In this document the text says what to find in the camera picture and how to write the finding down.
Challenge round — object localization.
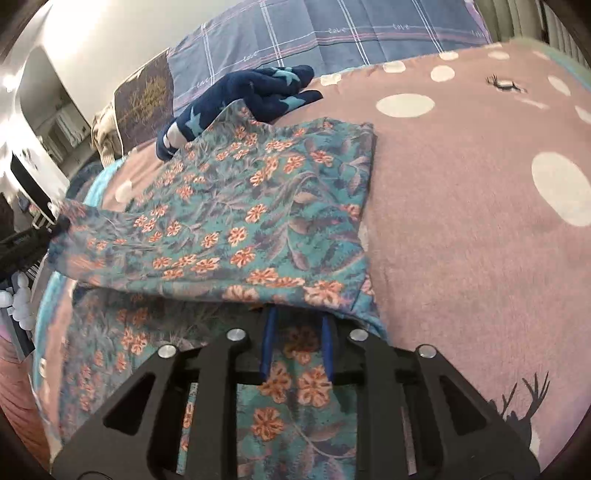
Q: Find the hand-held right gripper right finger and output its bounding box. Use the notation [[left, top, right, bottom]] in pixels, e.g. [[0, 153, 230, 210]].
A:
[[321, 315, 541, 480]]

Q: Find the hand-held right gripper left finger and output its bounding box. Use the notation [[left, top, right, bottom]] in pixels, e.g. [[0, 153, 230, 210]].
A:
[[50, 307, 280, 480]]

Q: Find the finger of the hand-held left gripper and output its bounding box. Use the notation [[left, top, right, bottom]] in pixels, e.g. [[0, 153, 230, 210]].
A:
[[18, 216, 72, 259]]

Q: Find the teal floral garment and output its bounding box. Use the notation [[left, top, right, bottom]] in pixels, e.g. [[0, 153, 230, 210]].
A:
[[39, 99, 389, 480]]

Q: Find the person's left hand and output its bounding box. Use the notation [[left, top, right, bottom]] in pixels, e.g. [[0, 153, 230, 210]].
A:
[[0, 272, 35, 330]]

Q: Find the white desk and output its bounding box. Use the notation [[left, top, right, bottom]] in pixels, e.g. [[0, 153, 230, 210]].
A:
[[9, 150, 70, 227]]

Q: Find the beige cloth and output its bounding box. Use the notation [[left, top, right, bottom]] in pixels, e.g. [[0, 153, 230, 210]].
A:
[[91, 104, 123, 167]]

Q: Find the pink fuzzy cloth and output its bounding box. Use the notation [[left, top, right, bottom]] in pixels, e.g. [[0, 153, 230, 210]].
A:
[[0, 339, 51, 467]]

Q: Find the dark gold print pillow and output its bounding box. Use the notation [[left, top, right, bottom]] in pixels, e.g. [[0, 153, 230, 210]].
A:
[[114, 50, 175, 146]]

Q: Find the pink dotted blanket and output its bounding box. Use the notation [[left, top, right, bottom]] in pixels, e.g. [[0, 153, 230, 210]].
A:
[[30, 39, 591, 472]]

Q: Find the navy star plush pillow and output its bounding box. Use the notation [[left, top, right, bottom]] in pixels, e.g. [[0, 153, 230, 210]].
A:
[[156, 65, 324, 162]]

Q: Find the blue plaid pillow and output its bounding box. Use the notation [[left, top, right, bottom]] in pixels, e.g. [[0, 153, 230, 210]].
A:
[[167, 0, 492, 116]]

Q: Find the beige curtain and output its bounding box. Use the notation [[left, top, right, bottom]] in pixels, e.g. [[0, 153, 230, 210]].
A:
[[480, 0, 583, 61]]

